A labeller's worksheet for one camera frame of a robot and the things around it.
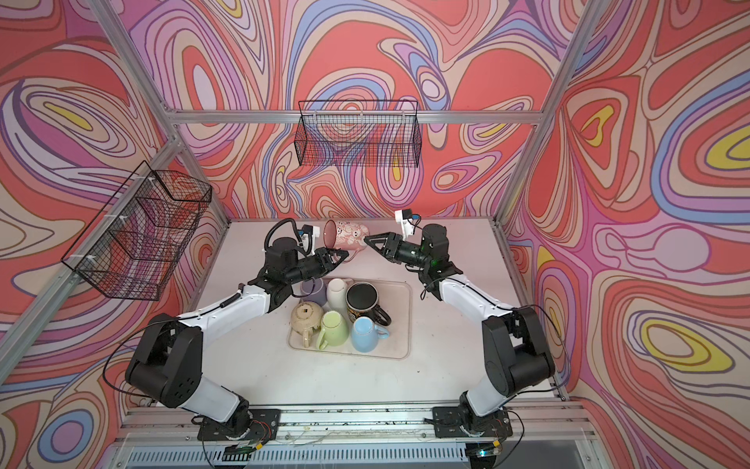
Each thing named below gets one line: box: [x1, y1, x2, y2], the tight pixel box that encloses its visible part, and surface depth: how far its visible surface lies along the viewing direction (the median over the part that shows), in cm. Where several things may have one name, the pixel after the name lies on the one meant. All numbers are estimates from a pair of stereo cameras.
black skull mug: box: [344, 281, 392, 327], surface depth 86 cm
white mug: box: [326, 277, 354, 321], surface depth 91 cm
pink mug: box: [323, 219, 371, 264], surface depth 83 cm
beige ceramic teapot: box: [291, 300, 324, 348], surface depth 86 cm
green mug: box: [316, 309, 350, 350], surface depth 83 cm
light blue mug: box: [351, 315, 390, 353], surface depth 82 cm
